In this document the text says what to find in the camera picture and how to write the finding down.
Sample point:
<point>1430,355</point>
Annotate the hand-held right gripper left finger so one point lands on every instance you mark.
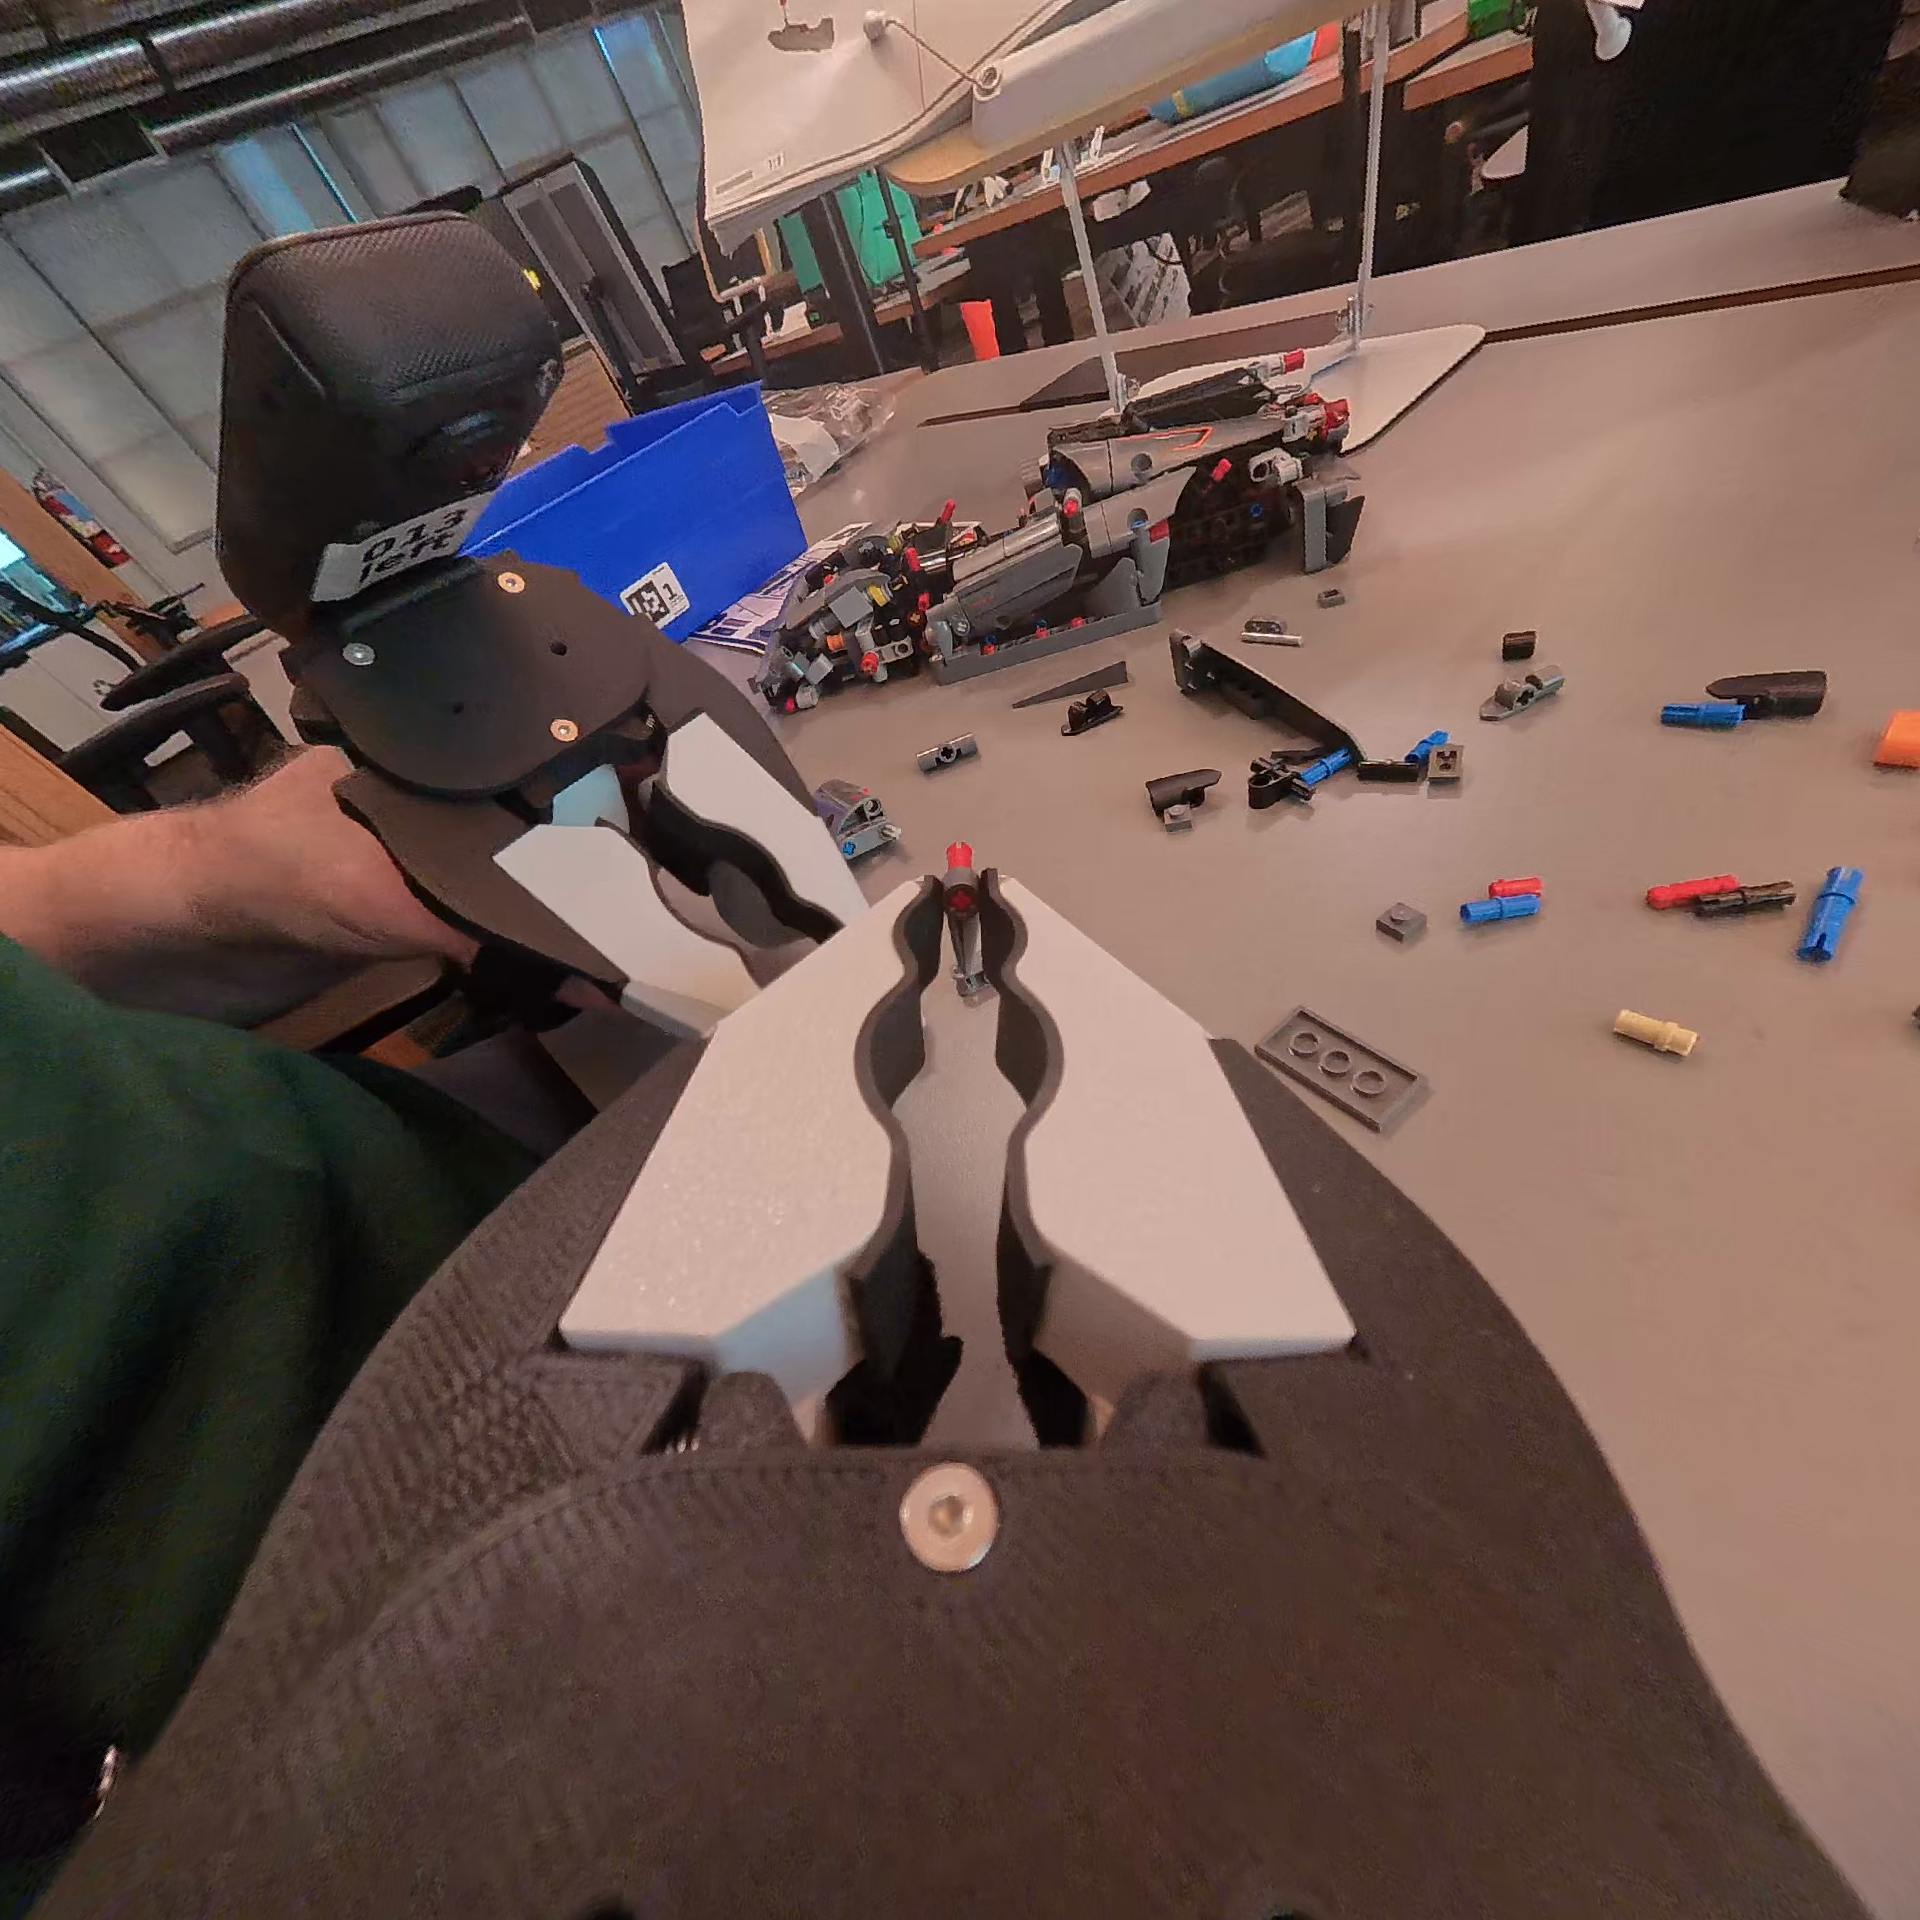
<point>733,1184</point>

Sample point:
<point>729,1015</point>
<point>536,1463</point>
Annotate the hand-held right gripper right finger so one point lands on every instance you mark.
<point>1185,1184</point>

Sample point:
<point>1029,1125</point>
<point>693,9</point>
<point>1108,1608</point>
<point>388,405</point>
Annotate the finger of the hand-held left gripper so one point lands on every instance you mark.
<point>763,809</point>
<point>600,885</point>

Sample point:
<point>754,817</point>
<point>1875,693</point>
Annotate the dark grey lego wedge panel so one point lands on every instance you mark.
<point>856,820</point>

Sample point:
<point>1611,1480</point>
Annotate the grey pointed lego fin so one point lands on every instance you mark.
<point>969,953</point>

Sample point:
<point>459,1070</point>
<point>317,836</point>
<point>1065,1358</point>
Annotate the blue plastic storage bin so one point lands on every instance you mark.
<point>661,495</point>

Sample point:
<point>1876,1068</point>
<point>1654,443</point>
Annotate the lego car model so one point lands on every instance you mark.
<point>1078,541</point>

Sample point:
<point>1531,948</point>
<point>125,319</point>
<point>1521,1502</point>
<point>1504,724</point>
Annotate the person's left forearm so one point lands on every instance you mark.
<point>89,901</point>

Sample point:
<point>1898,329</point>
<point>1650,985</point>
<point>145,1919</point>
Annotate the dark grey holed lego plate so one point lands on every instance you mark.
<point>1342,1068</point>

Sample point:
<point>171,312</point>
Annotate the lego sticker sheet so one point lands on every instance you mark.
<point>749,608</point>

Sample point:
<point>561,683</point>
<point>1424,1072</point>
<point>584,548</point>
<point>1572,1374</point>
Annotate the dark grey lego fin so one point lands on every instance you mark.
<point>1185,792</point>

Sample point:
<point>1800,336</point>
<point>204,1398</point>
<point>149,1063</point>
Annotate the black lego connector blue pin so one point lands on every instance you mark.
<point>1283,780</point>

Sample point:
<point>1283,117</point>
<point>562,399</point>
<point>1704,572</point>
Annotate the long dark grey lego beam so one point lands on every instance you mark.
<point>1259,697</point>

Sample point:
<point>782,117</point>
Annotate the white lego bar piece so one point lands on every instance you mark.
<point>1272,629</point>

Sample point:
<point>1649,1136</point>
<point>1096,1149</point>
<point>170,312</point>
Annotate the lego instruction booklet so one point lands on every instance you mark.
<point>809,105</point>

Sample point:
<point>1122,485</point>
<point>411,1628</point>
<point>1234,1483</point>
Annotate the scattered small lego pieces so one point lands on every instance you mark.
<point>1826,912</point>

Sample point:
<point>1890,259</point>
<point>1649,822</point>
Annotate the person's left hand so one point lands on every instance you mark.
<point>316,885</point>

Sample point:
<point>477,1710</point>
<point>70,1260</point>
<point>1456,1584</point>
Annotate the black office chair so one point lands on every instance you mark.
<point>164,720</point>

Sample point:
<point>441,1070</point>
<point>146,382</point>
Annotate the orange cone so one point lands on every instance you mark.
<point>977,329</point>

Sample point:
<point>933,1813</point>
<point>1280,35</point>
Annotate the white book stand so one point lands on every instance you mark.
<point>1411,368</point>

